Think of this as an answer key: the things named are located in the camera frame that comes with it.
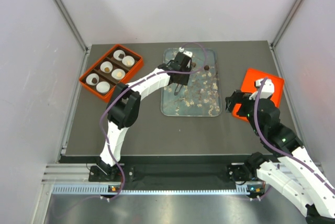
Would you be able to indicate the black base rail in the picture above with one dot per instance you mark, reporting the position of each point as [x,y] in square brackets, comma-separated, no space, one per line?
[173,171]

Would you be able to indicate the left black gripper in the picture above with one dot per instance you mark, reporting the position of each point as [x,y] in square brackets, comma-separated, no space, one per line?
[183,81]

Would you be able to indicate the grey cable duct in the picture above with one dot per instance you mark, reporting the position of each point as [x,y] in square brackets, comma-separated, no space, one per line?
[90,189]

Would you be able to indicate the floral blue tray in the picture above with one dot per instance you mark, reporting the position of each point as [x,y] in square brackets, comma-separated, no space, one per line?
[202,96]

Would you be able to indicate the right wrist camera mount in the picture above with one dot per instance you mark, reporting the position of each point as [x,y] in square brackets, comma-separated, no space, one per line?
[266,91]

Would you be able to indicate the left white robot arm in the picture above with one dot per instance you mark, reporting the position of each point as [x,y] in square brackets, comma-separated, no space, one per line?
[122,112]

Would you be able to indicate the metal tongs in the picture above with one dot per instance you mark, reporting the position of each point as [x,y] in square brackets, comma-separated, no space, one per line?
[177,89]

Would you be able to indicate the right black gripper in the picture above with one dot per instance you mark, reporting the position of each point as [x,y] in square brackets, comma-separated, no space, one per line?
[237,97]

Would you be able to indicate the orange box lid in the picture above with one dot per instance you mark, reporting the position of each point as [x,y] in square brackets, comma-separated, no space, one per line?
[248,86]

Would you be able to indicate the orange chocolate box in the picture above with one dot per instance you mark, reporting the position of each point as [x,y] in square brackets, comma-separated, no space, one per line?
[108,56]

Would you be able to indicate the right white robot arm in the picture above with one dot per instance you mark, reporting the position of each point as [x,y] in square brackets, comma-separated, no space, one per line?
[310,191]

